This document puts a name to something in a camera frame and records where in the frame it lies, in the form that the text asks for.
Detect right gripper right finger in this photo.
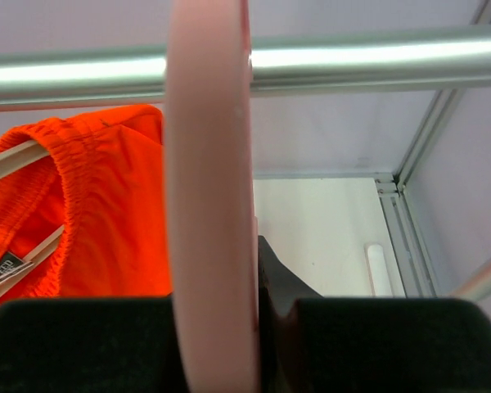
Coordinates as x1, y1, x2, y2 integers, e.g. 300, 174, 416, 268
258, 237, 491, 392

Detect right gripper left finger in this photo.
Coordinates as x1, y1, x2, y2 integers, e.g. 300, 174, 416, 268
0, 298, 180, 392

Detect orange shorts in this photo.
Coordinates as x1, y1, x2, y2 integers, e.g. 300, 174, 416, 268
0, 105, 173, 305

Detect beige hanger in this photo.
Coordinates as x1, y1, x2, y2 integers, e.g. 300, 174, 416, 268
0, 140, 65, 302

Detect pink hanger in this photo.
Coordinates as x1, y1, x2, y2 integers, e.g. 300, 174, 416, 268
0, 0, 259, 393

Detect silver clothes rack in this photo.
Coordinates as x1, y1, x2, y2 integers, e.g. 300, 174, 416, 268
0, 25, 491, 293

